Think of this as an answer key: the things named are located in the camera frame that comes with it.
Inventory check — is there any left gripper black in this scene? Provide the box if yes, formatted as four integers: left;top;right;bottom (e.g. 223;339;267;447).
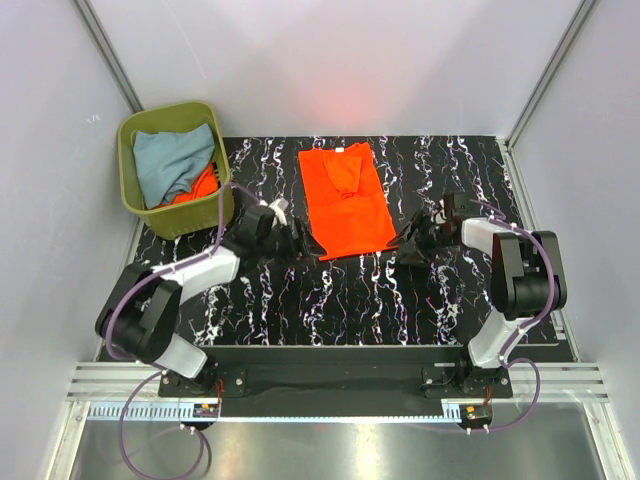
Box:
257;218;326;272

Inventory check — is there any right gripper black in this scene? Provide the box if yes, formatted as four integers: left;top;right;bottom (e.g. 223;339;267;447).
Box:
388;210;454;268

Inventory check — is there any orange t shirt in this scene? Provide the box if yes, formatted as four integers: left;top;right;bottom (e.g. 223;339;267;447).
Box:
298;143;396;261
156;164;219;209

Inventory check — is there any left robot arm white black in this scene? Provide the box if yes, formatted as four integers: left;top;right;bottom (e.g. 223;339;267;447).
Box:
95;201;326;396

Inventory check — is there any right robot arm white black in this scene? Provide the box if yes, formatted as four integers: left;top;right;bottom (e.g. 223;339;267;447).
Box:
387;192;568;397

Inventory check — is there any olive green plastic basket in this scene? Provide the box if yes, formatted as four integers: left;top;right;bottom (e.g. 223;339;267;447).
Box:
117;101;234;240

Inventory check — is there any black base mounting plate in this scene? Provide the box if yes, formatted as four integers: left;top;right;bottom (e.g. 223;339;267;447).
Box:
159;346;512;421

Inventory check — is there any grey blue t shirt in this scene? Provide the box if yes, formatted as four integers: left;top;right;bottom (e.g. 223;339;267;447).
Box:
133;124;216;209

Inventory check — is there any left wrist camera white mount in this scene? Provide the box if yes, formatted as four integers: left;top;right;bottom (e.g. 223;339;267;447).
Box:
259;198;289;227

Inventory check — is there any aluminium frame rail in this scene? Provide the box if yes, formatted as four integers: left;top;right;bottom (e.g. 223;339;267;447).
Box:
67;363;609;424

